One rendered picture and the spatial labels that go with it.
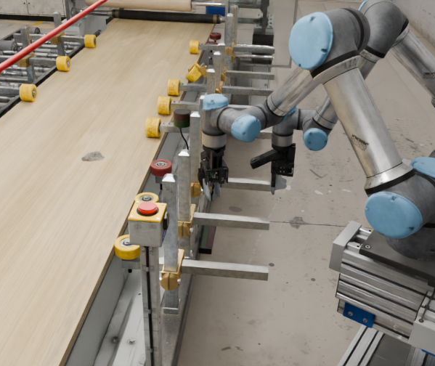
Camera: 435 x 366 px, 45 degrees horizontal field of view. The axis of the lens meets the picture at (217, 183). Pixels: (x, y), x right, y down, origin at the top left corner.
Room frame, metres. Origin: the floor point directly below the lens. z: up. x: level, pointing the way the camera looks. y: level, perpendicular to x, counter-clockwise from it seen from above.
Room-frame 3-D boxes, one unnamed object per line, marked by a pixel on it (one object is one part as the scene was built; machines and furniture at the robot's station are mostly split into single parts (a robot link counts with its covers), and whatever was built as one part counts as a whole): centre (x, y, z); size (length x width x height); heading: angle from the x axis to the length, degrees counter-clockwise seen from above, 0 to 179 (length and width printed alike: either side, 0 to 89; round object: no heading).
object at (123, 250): (1.25, 0.25, 0.85); 0.08 x 0.08 x 0.11
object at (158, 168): (1.75, 0.21, 0.85); 0.08 x 0.08 x 0.11
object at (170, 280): (1.22, 0.12, 0.84); 0.13 x 0.06 x 0.05; 175
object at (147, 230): (0.94, 0.15, 1.18); 0.07 x 0.07 x 0.08; 85
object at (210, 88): (2.19, 0.04, 0.90); 0.03 x 0.03 x 0.48; 85
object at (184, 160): (1.45, 0.10, 0.87); 0.03 x 0.03 x 0.48; 85
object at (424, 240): (1.11, -0.52, 1.09); 0.15 x 0.15 x 0.10
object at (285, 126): (1.71, -0.23, 1.12); 0.09 x 0.08 x 0.11; 85
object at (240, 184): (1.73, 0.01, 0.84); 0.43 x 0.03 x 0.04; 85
